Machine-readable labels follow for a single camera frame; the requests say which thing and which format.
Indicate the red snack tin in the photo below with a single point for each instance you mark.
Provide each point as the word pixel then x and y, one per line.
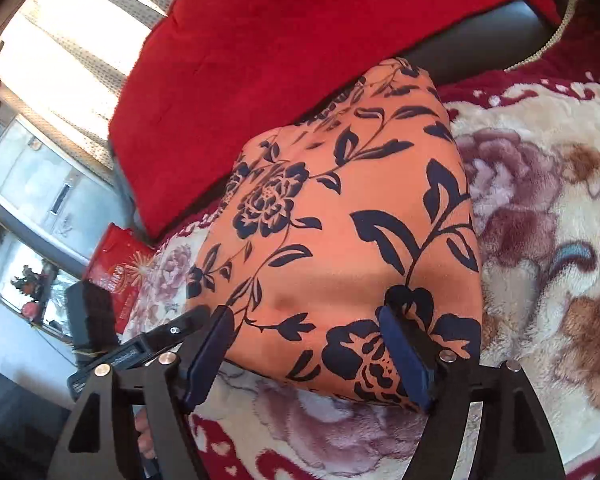
pixel 122 270

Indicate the person's left hand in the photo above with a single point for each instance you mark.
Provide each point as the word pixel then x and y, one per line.
pixel 143 430

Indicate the floral fleece blanket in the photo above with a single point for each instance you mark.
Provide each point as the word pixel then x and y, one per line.
pixel 540 220

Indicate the striped light curtain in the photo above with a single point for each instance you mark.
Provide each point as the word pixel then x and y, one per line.
pixel 85 60

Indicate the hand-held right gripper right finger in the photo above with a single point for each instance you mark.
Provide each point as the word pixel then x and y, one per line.
pixel 405 355

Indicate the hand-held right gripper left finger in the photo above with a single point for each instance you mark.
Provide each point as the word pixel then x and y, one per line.
pixel 205 360

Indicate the red plush blanket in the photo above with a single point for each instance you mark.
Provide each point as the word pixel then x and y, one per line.
pixel 290 50

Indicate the black leather sofa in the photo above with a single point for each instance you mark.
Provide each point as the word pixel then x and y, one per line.
pixel 475 35

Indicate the artificial flower decoration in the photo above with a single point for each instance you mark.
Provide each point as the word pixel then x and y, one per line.
pixel 32 290

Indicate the orange floral garment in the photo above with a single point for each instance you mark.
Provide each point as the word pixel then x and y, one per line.
pixel 340 230

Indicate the white cabinet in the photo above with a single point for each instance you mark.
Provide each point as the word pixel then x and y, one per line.
pixel 40 185

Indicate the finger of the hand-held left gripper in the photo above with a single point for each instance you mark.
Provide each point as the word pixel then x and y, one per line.
pixel 176 329

